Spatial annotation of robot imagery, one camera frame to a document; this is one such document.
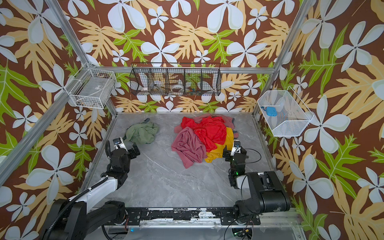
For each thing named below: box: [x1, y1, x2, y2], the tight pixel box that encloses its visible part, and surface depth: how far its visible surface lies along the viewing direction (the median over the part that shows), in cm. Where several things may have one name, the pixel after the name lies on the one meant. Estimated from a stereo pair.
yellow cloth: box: [204, 126, 234, 163], surface depth 97 cm
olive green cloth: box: [126, 122, 159, 145], surface depth 102 cm
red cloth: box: [180, 116, 227, 153], surface depth 100 cm
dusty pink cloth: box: [171, 126, 208, 169], surface depth 95 cm
